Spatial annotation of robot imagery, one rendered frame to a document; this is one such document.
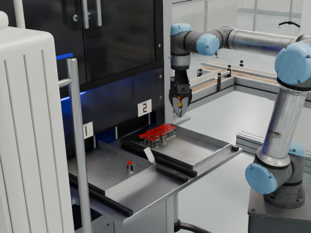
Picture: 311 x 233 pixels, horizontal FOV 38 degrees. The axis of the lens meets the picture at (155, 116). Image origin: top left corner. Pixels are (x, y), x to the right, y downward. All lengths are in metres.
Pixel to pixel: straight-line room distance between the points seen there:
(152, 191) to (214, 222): 1.42
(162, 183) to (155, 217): 0.65
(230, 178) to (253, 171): 1.95
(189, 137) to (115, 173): 0.44
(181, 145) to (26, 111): 1.12
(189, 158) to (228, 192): 1.51
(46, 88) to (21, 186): 0.21
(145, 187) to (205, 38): 0.58
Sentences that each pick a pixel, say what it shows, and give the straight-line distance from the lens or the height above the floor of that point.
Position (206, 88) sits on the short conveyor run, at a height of 0.93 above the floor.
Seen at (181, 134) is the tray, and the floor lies 0.88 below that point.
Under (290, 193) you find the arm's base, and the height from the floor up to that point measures 0.85.
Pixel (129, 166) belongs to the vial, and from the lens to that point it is 1.73.
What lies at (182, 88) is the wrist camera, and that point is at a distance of 1.66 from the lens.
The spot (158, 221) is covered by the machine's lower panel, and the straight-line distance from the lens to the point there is 2.35.
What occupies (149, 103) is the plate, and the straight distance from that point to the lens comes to 2.01.
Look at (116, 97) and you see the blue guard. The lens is 1.86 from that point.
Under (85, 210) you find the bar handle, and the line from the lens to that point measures 1.17.
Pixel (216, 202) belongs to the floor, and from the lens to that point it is 3.21.
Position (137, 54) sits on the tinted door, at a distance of 1.91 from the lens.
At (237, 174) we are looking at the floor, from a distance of 3.58.
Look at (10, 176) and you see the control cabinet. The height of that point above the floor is 1.28.
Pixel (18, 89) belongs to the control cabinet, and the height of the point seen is 1.46.
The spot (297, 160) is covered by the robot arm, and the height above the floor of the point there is 0.98.
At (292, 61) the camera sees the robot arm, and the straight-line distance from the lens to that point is 1.38.
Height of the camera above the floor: 1.73
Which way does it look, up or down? 22 degrees down
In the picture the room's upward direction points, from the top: 1 degrees counter-clockwise
